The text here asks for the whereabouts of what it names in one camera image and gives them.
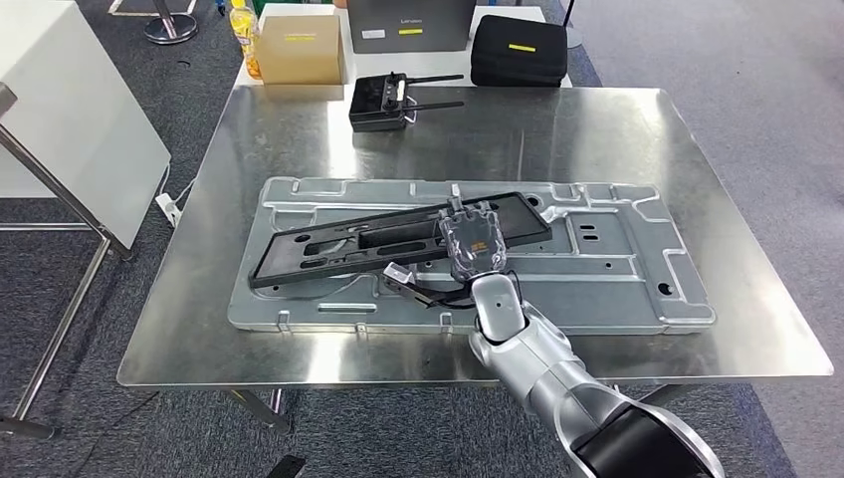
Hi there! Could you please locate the yellow drink bottle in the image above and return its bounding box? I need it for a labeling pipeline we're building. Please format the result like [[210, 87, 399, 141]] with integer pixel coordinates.
[[228, 0, 264, 81]]

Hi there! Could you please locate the black plastic plate bracket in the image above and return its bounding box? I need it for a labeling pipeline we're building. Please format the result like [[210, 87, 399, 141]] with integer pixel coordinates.
[[249, 191, 553, 290]]

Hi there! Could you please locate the brown cardboard box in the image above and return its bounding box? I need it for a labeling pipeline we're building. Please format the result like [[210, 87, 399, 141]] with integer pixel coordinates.
[[257, 14, 347, 87]]

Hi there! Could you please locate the grey laptop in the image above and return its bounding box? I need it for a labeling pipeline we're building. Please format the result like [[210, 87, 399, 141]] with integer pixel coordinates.
[[345, 0, 478, 56]]

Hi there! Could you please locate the white side table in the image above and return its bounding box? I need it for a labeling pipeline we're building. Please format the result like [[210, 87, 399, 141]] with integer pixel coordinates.
[[234, 3, 573, 91]]

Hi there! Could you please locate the white table with steel legs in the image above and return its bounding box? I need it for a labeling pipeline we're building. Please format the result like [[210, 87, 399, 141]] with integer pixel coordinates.
[[0, 0, 173, 442]]

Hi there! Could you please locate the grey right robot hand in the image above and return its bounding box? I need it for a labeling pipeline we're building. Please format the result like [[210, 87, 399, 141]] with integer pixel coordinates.
[[437, 194, 509, 284]]

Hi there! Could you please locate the stamped sheet metal panel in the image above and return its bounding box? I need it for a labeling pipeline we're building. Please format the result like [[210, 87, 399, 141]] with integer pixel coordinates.
[[227, 175, 718, 337]]

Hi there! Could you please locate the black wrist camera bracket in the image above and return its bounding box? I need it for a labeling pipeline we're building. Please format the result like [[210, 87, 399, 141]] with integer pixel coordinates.
[[388, 280, 476, 310]]

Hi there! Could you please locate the chrome stanchion base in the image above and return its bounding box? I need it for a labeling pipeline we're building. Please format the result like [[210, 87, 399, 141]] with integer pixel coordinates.
[[142, 0, 199, 46]]

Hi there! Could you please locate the white power strip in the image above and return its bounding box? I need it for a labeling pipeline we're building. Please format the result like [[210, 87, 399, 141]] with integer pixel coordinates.
[[154, 192, 184, 229]]

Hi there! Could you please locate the steel workbench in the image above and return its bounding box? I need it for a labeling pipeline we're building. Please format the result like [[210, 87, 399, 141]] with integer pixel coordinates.
[[116, 86, 835, 437]]

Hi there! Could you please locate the small black box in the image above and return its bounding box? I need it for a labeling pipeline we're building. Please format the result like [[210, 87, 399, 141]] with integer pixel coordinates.
[[347, 71, 466, 133]]

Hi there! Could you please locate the black case with yellow label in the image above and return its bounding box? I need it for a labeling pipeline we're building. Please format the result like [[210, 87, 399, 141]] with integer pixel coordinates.
[[469, 14, 569, 89]]

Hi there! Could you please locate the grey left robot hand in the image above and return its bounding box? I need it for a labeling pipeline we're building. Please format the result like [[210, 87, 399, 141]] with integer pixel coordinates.
[[265, 455, 308, 478]]

